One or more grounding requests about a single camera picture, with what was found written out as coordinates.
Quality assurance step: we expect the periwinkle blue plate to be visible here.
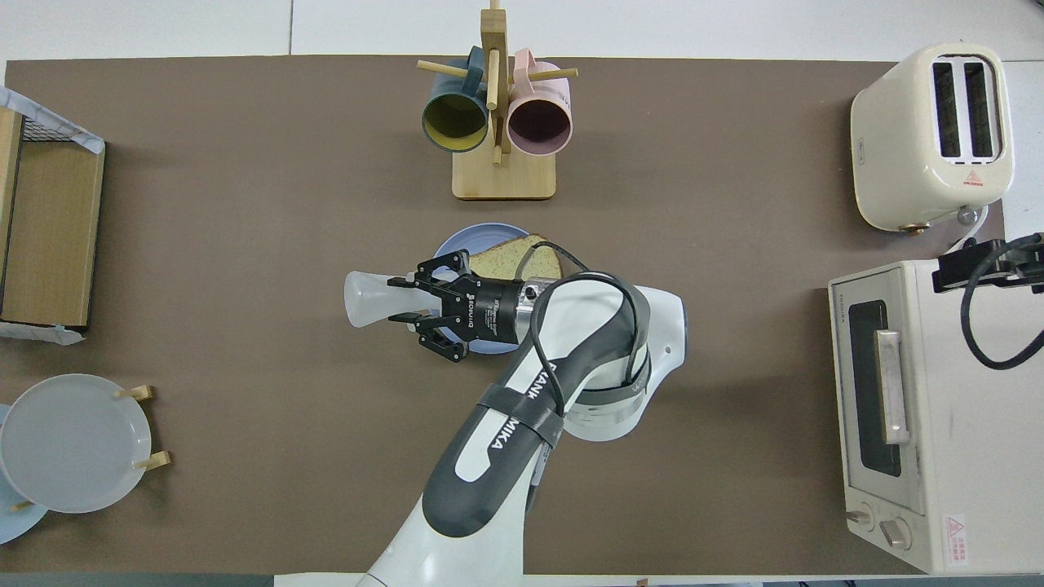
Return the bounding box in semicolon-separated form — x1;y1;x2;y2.
430;223;531;357

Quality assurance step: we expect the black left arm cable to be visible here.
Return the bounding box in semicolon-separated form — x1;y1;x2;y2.
530;241;653;417

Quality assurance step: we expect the white toaster oven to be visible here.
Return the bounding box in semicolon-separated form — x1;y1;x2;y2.
828;259;1044;576

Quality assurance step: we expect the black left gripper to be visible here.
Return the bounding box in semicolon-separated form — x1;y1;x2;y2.
387;250;533;364

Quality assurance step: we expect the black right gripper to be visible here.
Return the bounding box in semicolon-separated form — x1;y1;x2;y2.
932;235;1044;293

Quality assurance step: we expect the wooden plate rack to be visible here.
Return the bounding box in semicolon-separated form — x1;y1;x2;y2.
10;385;172;514

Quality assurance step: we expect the white toaster cord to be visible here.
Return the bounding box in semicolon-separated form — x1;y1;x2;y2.
938;204;992;262

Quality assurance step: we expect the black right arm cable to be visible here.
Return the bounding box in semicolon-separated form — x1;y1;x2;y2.
960;235;1044;372

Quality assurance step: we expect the bread slice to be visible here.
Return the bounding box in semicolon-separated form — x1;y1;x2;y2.
467;234;565;282

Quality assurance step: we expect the dark teal mug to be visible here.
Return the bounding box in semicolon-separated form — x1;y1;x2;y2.
421;45;490;154

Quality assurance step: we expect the pale grey plate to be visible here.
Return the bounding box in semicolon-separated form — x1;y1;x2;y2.
0;373;153;514

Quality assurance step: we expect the cream toaster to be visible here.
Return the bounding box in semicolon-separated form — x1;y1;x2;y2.
850;42;1016;235

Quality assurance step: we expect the squeeze bottle with navy cap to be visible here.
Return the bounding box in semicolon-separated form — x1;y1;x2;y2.
343;271;445;329

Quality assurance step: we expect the patterned white cloth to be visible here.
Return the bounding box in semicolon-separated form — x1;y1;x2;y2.
0;86;107;156

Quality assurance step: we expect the brown table mat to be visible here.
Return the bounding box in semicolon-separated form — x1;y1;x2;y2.
0;55;1006;576

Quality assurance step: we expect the pink mug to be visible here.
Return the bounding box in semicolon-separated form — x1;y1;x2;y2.
506;47;574;157

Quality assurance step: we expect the wooden mug tree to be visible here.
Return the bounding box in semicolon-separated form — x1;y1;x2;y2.
416;0;580;201

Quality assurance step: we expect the light blue plate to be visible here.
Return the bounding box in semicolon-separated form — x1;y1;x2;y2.
0;404;50;545

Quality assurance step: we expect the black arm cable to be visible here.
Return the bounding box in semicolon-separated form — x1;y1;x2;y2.
530;241;653;417
960;235;1044;372

